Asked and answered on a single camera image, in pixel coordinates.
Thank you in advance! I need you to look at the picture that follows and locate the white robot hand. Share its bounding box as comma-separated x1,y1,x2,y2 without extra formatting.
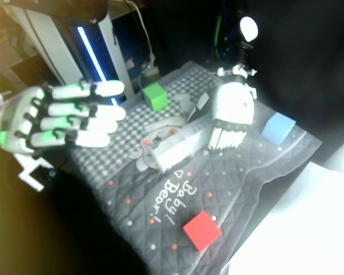
189,81,259,152
0,80,127,155

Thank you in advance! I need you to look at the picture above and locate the blue cube block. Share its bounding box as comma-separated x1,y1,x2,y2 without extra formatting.
260,112,298,146

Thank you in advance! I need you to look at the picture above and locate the white cabinet with blue light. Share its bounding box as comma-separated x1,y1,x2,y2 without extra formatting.
5,4,135,107

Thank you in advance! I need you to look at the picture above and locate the green cube block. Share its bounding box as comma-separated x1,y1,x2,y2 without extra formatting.
142,82,169,112

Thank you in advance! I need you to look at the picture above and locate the white power plug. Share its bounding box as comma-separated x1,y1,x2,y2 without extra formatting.
139,64,162,87

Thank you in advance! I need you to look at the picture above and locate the grey quilt with bear print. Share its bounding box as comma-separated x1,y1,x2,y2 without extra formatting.
65,60,323,275

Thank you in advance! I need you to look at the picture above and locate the red cube block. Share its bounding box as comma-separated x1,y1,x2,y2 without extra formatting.
182,210,222,253

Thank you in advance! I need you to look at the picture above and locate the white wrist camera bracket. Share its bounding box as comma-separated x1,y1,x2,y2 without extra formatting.
16,153,56,193

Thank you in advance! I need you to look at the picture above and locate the white cable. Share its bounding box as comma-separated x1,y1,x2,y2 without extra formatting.
125,0,158,67

